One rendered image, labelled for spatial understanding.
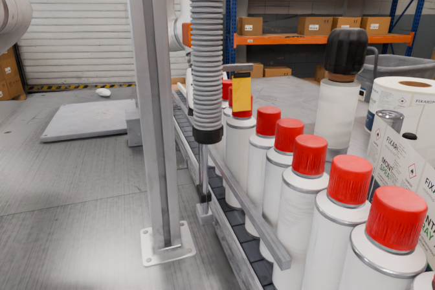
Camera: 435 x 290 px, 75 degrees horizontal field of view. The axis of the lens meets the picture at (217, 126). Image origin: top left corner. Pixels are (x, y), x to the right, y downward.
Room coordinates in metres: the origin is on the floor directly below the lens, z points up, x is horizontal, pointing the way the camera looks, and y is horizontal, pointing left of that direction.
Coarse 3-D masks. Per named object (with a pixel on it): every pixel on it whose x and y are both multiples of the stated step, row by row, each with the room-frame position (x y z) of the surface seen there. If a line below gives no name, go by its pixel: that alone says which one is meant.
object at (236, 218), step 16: (176, 112) 0.95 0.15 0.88; (192, 144) 0.69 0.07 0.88; (208, 176) 0.53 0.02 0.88; (224, 192) 0.47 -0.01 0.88; (224, 208) 0.42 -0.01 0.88; (240, 224) 0.38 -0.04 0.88; (240, 240) 0.34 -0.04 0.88; (256, 240) 0.34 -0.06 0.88; (256, 256) 0.31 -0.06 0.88; (256, 272) 0.28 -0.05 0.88; (272, 272) 0.28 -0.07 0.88; (272, 288) 0.26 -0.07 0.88
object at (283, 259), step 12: (192, 120) 0.65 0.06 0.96; (216, 156) 0.46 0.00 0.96; (228, 168) 0.42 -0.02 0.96; (228, 180) 0.39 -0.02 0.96; (240, 192) 0.35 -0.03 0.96; (240, 204) 0.34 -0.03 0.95; (252, 204) 0.32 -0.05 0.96; (252, 216) 0.30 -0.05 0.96; (264, 228) 0.28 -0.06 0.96; (264, 240) 0.26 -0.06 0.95; (276, 240) 0.25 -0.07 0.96; (276, 252) 0.24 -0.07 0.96; (288, 264) 0.23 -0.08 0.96
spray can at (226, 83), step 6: (222, 84) 0.53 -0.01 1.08; (228, 84) 0.52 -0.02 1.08; (222, 90) 0.53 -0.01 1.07; (228, 90) 0.52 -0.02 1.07; (222, 96) 0.53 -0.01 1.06; (228, 96) 0.52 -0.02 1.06; (222, 102) 0.52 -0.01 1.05; (228, 102) 0.52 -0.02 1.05; (222, 108) 0.52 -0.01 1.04; (222, 114) 0.52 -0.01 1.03; (222, 120) 0.52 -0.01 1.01; (222, 138) 0.52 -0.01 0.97; (216, 144) 0.53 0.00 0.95; (222, 144) 0.52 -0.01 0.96; (216, 150) 0.53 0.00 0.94; (222, 150) 0.52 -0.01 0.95; (222, 156) 0.52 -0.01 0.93; (216, 168) 0.53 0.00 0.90; (216, 174) 0.53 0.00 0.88
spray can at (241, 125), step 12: (252, 96) 0.43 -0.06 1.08; (228, 120) 0.43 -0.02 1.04; (240, 120) 0.42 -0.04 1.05; (252, 120) 0.43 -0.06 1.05; (228, 132) 0.43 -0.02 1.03; (240, 132) 0.41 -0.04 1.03; (252, 132) 0.42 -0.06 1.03; (228, 144) 0.43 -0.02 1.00; (240, 144) 0.41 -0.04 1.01; (228, 156) 0.43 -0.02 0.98; (240, 156) 0.41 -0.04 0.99; (240, 168) 0.41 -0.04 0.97; (240, 180) 0.41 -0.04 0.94; (228, 192) 0.42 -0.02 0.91; (228, 204) 0.42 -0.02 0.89
